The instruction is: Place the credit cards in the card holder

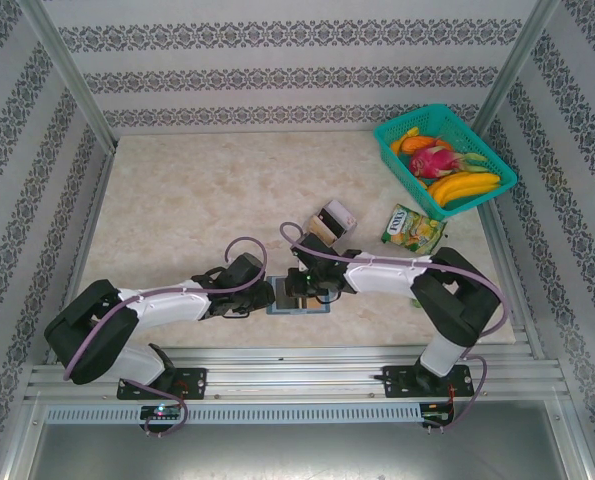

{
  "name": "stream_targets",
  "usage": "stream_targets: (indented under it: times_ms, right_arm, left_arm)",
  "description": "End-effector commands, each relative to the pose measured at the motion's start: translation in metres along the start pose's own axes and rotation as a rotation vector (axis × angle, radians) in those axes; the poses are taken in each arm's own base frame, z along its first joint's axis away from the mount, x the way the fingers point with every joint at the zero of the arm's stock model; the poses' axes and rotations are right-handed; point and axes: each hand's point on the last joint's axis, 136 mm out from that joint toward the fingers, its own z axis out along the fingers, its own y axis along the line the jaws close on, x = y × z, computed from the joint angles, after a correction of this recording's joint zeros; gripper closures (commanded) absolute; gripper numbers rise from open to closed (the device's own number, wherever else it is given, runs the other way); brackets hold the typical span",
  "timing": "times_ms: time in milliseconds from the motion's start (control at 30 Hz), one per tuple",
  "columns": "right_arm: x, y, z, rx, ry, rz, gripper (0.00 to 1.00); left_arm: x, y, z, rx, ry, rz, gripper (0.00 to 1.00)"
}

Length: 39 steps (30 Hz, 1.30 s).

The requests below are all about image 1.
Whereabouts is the grey metal front panel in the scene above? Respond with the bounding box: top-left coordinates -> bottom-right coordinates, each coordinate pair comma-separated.
6,399 -> 593,480

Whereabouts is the right aluminium frame post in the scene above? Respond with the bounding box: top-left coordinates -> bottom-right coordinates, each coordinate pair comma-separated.
474,0 -> 563,141

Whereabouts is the right aluminium side rail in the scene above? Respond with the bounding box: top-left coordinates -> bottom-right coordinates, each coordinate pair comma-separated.
476,204 -> 546,361

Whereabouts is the teal plastic basket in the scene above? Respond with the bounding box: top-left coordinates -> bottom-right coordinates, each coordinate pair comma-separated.
373,103 -> 519,221

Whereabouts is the gold credit card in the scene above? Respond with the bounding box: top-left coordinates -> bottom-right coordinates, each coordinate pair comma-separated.
308,218 -> 339,247

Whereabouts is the right circuit board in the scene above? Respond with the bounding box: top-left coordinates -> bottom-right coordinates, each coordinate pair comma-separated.
421,409 -> 456,426

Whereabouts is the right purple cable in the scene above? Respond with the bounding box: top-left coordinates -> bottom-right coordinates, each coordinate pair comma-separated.
279,221 -> 509,436

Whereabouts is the aluminium side rail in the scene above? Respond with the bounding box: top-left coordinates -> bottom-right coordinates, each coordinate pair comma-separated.
44,147 -> 118,366
476,204 -> 546,361

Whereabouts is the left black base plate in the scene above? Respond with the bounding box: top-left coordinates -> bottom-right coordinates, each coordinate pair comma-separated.
116,367 -> 208,401

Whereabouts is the left aluminium frame post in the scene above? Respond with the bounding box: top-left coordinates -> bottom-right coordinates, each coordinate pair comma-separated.
16,0 -> 118,151

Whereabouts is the black credit card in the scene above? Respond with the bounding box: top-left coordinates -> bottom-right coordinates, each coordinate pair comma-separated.
318,208 -> 349,237

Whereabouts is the aluminium frame post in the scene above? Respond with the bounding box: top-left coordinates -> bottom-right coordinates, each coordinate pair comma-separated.
16,0 -> 118,151
474,0 -> 563,141

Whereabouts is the yellow banana bunch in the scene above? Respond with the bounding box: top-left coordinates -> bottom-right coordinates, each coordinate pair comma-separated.
425,171 -> 502,209

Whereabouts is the pink dragon fruit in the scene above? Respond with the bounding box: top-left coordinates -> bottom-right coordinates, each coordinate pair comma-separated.
408,139 -> 491,180

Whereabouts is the left circuit board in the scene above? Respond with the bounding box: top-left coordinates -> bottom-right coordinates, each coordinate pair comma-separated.
140,405 -> 184,421

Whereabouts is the aluminium mounting rail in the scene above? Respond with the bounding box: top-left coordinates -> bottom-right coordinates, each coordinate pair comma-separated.
24,347 -> 563,401

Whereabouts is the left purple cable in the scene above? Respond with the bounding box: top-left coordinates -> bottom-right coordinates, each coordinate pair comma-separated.
64,237 -> 271,439

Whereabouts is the orange mango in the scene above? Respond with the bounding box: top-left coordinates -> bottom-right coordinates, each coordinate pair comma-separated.
389,135 -> 438,155

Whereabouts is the left aluminium side rail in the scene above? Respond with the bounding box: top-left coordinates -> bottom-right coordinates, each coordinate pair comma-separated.
44,147 -> 118,366

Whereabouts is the slotted cable duct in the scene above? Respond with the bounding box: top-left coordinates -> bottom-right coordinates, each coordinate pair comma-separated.
44,403 -> 423,425

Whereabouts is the blue leather card holder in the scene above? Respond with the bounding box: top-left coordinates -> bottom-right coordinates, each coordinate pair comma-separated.
265,276 -> 332,316

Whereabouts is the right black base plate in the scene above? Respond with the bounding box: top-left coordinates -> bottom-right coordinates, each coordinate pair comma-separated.
381,364 -> 476,399

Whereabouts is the purple cable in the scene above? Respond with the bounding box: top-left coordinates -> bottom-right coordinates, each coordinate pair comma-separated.
279,221 -> 509,436
64,237 -> 271,439

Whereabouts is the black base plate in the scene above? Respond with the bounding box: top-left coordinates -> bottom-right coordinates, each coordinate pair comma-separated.
381,364 -> 476,399
116,367 -> 208,401

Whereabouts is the green candy bag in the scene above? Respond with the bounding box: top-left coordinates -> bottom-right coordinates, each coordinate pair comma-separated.
380,203 -> 448,256

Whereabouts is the clear acrylic card box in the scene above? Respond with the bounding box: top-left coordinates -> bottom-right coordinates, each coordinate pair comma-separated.
305,198 -> 358,247

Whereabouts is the circuit board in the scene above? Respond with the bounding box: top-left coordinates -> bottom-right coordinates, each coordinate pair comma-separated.
421,409 -> 456,426
140,405 -> 184,421

